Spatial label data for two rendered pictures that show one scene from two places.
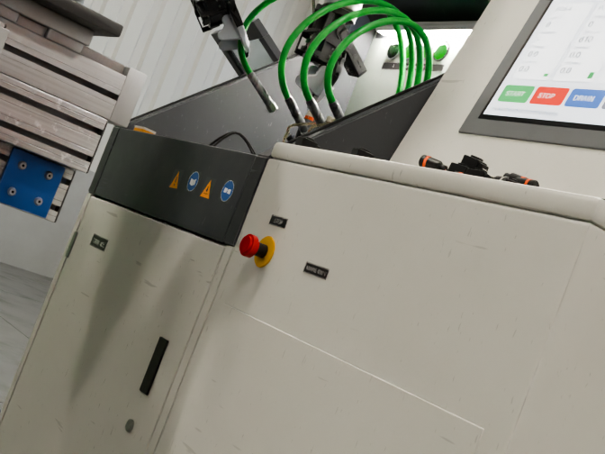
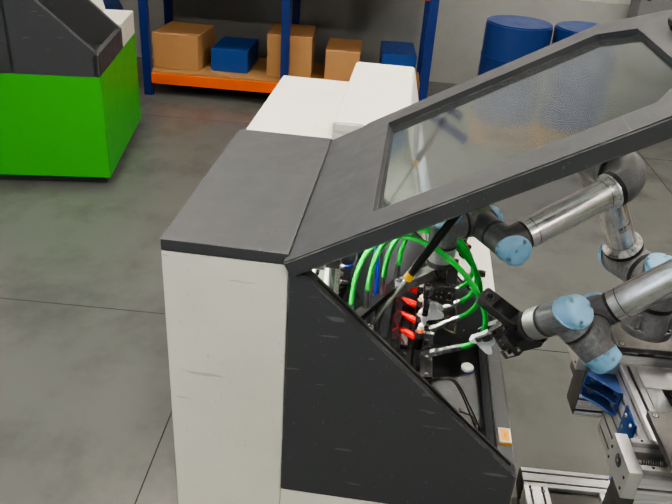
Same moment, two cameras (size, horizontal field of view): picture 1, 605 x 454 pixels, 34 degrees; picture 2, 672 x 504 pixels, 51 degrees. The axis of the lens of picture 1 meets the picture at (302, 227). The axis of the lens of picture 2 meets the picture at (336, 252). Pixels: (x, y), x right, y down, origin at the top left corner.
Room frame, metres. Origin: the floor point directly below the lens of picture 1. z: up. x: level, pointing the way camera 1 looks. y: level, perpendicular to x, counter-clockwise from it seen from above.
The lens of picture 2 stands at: (3.50, 0.86, 2.25)
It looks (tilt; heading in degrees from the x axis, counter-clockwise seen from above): 30 degrees down; 218
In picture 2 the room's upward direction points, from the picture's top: 4 degrees clockwise
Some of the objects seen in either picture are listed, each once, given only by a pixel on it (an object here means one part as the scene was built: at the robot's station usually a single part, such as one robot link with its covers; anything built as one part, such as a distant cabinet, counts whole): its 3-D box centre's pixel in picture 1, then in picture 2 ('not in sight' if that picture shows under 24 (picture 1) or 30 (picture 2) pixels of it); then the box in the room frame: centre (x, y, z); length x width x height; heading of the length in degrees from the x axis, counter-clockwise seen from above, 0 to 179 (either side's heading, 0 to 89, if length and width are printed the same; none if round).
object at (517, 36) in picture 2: not in sight; (542, 81); (-2.65, -1.73, 0.51); 1.20 x 0.85 x 1.02; 124
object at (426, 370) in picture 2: not in sight; (413, 358); (1.99, 0.00, 0.91); 0.34 x 0.10 x 0.15; 33
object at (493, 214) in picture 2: not in sight; (481, 224); (1.99, 0.15, 1.43); 0.11 x 0.11 x 0.08; 64
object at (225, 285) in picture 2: not in sight; (278, 335); (2.05, -0.51, 0.75); 1.40 x 0.28 x 1.50; 33
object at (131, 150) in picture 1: (173, 180); (492, 404); (1.96, 0.27, 0.87); 0.62 x 0.04 x 0.16; 33
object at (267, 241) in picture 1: (255, 248); not in sight; (1.56, 0.06, 0.80); 0.05 x 0.04 x 0.05; 33
